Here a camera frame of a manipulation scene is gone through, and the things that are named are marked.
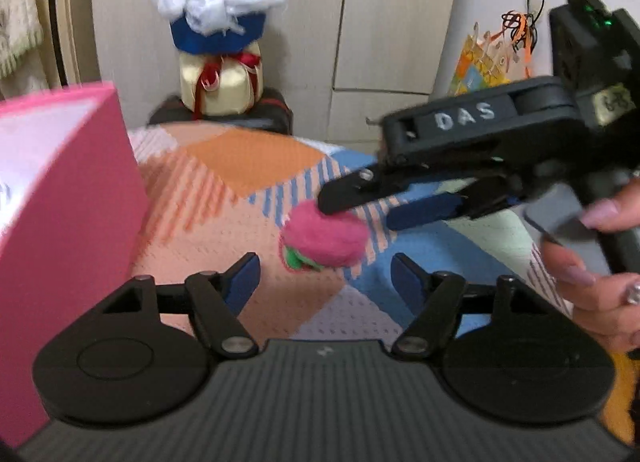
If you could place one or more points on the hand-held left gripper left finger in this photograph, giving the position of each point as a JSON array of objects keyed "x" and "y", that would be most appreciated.
[{"x": 242, "y": 278}]

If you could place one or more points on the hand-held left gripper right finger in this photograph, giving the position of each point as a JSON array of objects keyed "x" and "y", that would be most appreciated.
[{"x": 407, "y": 278}]

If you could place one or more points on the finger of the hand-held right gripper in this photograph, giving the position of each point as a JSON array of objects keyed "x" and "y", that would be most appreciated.
[
  {"x": 425, "y": 212},
  {"x": 360, "y": 192}
]

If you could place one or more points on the pink strawberry plush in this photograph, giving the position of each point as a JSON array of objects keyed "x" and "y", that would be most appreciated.
[{"x": 325, "y": 237}]

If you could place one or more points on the pink cardboard box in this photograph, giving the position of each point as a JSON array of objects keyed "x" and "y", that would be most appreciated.
[{"x": 75, "y": 242}]

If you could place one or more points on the person's right hand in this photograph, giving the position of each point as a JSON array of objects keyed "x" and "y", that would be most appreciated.
[{"x": 600, "y": 307}]

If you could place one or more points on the colourful gift bag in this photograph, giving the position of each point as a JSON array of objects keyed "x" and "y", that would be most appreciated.
[{"x": 475, "y": 69}]

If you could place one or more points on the patchwork tablecloth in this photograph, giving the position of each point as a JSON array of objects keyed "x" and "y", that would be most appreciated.
[{"x": 240, "y": 166}]

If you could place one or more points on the orange ribbon ornament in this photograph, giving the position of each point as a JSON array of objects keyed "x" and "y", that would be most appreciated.
[{"x": 520, "y": 24}]

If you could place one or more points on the beige wardrobe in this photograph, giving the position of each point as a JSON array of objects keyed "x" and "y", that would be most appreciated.
[{"x": 390, "y": 16}]

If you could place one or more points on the cream jar with red ribbon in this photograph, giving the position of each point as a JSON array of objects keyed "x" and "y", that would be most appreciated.
[{"x": 225, "y": 86}]

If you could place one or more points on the white knit cardigan green trim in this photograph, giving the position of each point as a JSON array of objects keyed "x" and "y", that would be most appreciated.
[{"x": 17, "y": 16}]

